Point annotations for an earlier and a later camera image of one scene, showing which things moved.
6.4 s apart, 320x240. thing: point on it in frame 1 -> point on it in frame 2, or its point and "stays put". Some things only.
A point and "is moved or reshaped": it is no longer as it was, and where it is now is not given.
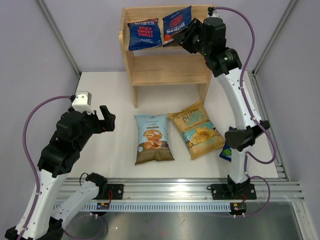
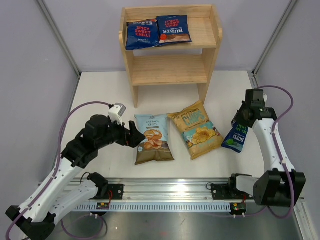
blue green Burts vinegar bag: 226,152 is moved or reshaped
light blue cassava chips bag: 153,143 stays put
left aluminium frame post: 59,36 stays put
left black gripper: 109,118 -> 132,137
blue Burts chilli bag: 144,34 stays put
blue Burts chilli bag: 175,22 is moved or reshaped
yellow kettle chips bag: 199,134 stays put
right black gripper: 183,38 -> 237,118
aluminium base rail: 191,194 stays put
